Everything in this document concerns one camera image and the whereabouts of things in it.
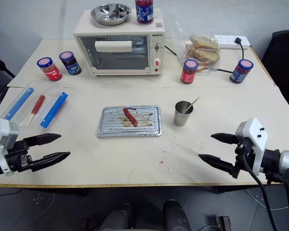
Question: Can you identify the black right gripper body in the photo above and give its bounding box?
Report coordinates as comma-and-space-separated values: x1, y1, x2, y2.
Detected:
232, 137, 255, 179

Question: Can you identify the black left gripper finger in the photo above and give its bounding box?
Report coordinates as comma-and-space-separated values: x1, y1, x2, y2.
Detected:
31, 151, 71, 172
23, 133, 62, 148

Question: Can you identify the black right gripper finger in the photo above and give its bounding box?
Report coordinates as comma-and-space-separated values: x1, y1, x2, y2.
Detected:
210, 132, 239, 146
198, 154, 236, 176

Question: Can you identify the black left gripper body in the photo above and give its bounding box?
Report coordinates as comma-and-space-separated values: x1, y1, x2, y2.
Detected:
4, 139, 34, 173

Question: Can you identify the white stick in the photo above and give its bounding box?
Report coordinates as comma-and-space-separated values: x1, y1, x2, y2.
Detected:
184, 96, 200, 114

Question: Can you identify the blue plastic strip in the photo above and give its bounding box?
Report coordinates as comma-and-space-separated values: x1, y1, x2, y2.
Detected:
4, 87, 35, 120
40, 91, 69, 129

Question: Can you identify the steel cup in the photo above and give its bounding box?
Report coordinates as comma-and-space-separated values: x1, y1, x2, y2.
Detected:
174, 101, 194, 127

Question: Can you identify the small dark floor block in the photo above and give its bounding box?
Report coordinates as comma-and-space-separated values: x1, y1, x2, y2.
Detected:
215, 215, 232, 231

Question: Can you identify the blue label jam jar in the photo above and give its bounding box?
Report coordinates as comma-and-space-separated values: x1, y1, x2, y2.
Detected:
135, 0, 154, 26
229, 59, 254, 84
58, 51, 82, 76

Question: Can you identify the red label jam jar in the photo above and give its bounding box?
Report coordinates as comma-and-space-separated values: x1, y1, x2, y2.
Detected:
36, 57, 63, 83
180, 59, 199, 85

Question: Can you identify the dark rounded shape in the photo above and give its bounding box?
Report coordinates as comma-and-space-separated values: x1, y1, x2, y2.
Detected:
103, 203, 133, 231
162, 199, 191, 231

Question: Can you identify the toasted bread slice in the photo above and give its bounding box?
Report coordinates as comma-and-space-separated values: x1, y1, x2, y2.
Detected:
189, 38, 220, 51
195, 60, 220, 71
187, 48, 220, 63

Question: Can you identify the silver metal baking tray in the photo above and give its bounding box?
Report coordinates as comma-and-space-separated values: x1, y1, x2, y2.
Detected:
97, 104, 163, 139

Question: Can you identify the black office chair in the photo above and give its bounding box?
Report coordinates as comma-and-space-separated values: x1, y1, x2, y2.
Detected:
261, 29, 289, 97

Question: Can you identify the white power strip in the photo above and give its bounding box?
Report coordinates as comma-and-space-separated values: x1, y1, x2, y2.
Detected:
213, 35, 252, 51

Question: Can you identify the clear plastic bread bag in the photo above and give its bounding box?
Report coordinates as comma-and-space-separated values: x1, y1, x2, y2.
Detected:
173, 13, 222, 77

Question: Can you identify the cream toaster oven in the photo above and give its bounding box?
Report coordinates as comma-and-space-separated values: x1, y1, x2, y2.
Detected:
73, 9, 166, 77

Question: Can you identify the round steel bowl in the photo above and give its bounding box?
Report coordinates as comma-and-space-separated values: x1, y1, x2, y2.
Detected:
90, 2, 132, 26

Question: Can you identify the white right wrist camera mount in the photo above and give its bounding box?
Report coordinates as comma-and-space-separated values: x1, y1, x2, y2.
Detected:
235, 117, 268, 177

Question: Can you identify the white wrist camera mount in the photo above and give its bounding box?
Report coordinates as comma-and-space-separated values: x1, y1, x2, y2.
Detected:
0, 118, 20, 174
235, 117, 268, 177

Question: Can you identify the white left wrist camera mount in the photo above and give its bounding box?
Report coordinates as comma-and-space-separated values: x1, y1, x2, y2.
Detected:
0, 118, 20, 174

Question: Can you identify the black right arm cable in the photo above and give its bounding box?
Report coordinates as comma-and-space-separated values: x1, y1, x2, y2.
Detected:
240, 154, 289, 231

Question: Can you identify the black oven power cable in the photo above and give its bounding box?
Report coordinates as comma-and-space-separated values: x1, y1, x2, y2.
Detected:
164, 37, 246, 74

